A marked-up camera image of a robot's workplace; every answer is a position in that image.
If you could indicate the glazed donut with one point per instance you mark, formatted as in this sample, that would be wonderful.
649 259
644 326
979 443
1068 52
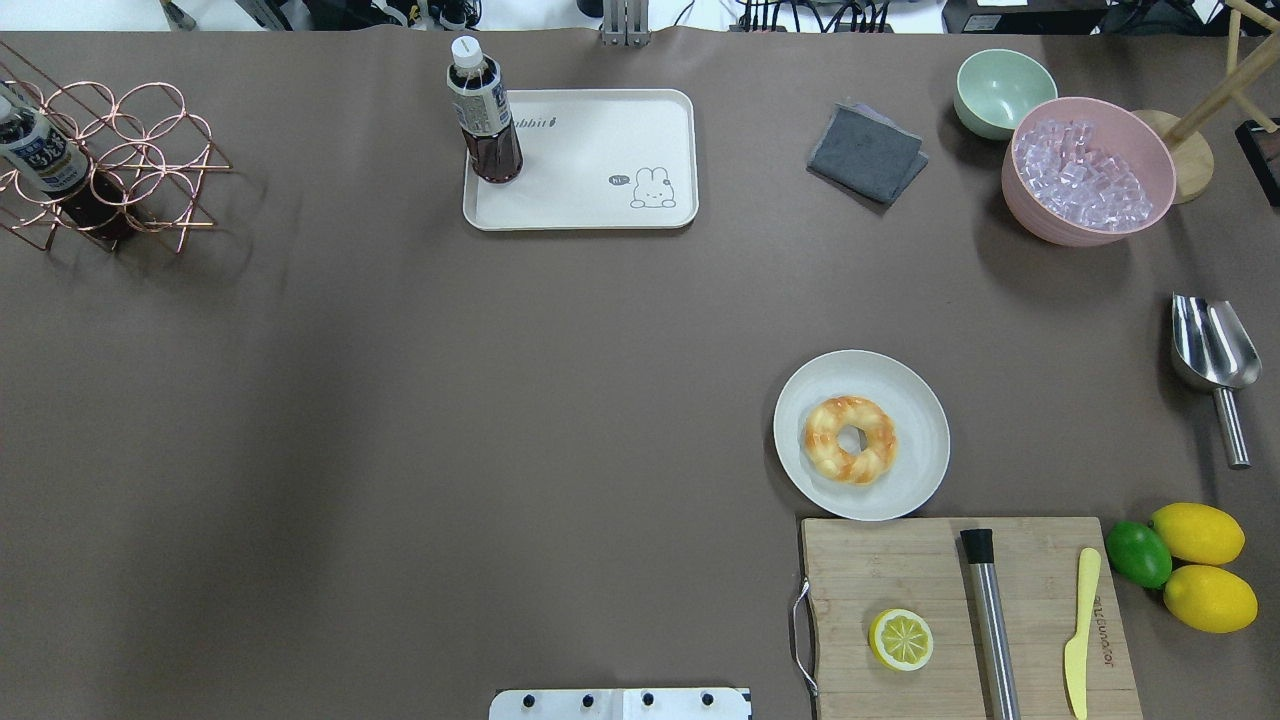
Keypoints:
822 430

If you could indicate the white round plate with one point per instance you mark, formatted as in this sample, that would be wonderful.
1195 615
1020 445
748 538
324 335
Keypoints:
918 418

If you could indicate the cream rabbit serving tray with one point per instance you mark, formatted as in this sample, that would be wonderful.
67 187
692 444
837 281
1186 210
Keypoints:
595 159

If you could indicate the brown tea bottle on tray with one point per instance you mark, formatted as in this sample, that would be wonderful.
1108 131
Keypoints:
479 99

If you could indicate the bamboo cutting board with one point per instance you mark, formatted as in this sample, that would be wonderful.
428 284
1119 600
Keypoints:
857 569

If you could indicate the folded grey cloth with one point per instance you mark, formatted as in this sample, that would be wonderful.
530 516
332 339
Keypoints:
865 152

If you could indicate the grey metal clamp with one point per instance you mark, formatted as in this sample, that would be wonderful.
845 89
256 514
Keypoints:
625 23

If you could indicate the lemon half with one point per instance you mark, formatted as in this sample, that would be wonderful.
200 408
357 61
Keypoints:
901 640

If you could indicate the steel muddler black tip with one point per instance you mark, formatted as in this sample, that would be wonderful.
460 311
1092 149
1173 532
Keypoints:
979 551

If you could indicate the small green bowl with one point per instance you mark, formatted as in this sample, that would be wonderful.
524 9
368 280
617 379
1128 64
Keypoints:
996 88

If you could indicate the clear ice cubes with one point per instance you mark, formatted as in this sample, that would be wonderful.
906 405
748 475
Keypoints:
1077 179

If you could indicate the pink bowl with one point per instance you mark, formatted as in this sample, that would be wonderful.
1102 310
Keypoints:
1117 134

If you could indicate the yellow plastic knife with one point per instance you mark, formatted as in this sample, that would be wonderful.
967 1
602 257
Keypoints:
1076 649

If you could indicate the green lime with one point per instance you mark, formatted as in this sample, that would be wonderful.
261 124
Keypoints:
1139 554

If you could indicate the steel ice scoop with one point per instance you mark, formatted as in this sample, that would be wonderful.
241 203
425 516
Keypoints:
1213 353

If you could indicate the upper yellow lemon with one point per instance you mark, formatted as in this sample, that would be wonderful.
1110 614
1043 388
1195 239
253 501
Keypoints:
1196 532

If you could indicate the yellow lemon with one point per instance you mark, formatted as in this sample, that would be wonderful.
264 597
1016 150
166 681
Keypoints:
1210 599
1196 532

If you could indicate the wooden stand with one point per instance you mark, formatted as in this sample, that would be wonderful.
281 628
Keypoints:
1190 153

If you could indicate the lower yellow lemon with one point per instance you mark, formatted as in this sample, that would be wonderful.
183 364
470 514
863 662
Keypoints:
1210 599

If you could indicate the tea bottle in rack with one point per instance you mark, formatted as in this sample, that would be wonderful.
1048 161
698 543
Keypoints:
42 152

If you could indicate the dark framed board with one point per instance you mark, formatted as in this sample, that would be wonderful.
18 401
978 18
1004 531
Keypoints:
1261 150

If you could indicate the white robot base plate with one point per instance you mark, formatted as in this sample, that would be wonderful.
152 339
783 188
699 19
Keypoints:
623 703

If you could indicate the copper wire bottle rack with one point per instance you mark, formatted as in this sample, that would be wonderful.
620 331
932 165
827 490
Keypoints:
150 155

